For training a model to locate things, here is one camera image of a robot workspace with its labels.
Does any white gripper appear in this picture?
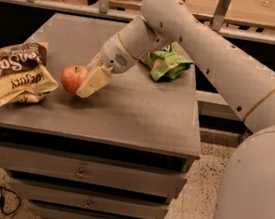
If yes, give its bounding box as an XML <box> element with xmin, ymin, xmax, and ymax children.
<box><xmin>76</xmin><ymin>34</ymin><xmax>137</xmax><ymax>98</ymax></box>

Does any red apple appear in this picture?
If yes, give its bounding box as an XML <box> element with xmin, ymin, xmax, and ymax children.
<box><xmin>61</xmin><ymin>65</ymin><xmax>89</xmax><ymax>95</ymax></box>

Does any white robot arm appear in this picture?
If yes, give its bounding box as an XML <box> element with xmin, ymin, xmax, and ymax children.
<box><xmin>77</xmin><ymin>0</ymin><xmax>275</xmax><ymax>219</ymax></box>

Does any green chip bag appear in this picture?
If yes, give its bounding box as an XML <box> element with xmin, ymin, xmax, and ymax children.
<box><xmin>141</xmin><ymin>43</ymin><xmax>193</xmax><ymax>82</ymax></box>

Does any brown chip bag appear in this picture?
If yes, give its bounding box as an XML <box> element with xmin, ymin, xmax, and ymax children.
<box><xmin>0</xmin><ymin>42</ymin><xmax>59</xmax><ymax>107</ymax></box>

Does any grey drawer cabinet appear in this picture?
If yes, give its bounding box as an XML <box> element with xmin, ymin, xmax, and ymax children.
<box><xmin>0</xmin><ymin>5</ymin><xmax>218</xmax><ymax>219</ymax></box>

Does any top drawer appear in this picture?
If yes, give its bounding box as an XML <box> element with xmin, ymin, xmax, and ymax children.
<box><xmin>0</xmin><ymin>141</ymin><xmax>186</xmax><ymax>199</ymax></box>

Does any middle drawer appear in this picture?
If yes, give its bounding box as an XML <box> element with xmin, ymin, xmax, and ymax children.
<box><xmin>8</xmin><ymin>177</ymin><xmax>169</xmax><ymax>219</ymax></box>

